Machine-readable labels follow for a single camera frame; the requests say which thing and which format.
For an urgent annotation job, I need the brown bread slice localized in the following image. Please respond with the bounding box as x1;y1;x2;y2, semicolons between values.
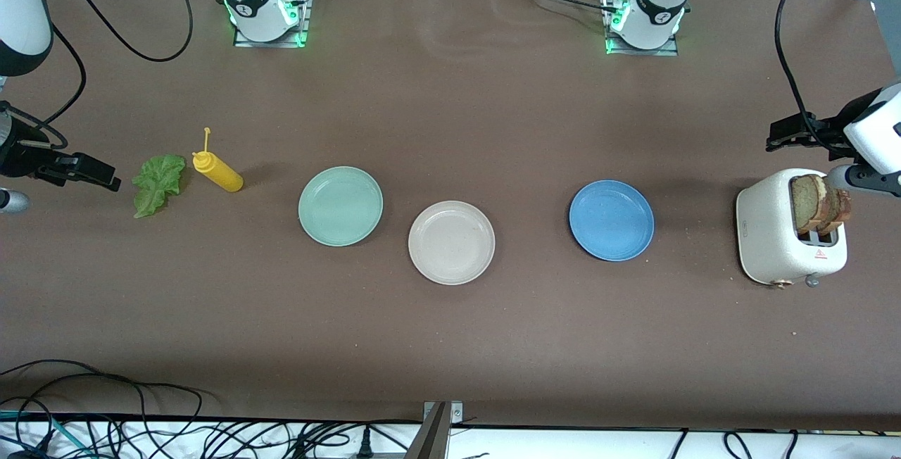
817;188;852;237
790;173;828;236

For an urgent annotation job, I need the green lettuce leaf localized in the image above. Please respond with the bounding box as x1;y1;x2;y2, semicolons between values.
132;154;187;220

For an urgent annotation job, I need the blue plate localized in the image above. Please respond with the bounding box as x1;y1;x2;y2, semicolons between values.
569;180;655;263

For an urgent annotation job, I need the mint green plate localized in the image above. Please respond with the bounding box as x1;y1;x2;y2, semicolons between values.
298;165;384;247

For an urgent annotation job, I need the beige plate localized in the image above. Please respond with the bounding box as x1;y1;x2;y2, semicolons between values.
408;200;496;286

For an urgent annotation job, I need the white toaster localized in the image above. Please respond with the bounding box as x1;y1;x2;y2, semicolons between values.
736;168;849;287

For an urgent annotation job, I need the yellow squeeze bottle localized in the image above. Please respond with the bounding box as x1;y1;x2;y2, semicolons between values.
191;127;244;194

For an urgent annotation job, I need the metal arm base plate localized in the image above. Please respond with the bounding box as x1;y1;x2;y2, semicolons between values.
232;0;311;49
604;0;680;57

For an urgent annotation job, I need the black looped floor cable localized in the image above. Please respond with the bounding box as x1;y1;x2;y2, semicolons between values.
0;359;212;459

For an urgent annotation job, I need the teal cable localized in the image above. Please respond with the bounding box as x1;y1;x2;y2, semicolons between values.
0;410;96;458

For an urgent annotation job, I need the metal corner bracket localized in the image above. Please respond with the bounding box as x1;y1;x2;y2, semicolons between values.
422;401;464;426

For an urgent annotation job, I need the aluminium frame profile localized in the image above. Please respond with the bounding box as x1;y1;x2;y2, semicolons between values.
405;403;451;459

